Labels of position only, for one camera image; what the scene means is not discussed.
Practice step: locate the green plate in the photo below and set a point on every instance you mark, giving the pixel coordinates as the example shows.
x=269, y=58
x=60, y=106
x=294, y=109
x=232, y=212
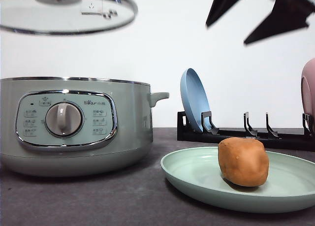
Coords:
x=289, y=186

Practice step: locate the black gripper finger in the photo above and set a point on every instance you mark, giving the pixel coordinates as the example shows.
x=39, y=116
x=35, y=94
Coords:
x=286, y=16
x=219, y=8

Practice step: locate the glass steamer lid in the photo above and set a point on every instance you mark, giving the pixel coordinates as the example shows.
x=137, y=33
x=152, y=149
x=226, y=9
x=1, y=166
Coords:
x=65, y=16

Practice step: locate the green electric steamer pot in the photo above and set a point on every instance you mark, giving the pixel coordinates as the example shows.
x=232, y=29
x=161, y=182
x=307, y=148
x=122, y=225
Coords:
x=63, y=126

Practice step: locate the black plate rack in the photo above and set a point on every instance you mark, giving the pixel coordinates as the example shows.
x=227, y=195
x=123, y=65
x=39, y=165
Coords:
x=304, y=141

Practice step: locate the blue plate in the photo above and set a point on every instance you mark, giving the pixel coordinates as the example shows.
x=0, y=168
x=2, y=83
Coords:
x=194, y=98

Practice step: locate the pink plate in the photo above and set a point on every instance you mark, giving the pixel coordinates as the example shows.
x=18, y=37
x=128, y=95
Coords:
x=308, y=90

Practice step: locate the brown potato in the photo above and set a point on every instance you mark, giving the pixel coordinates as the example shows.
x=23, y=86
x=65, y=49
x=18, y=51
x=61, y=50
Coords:
x=243, y=161

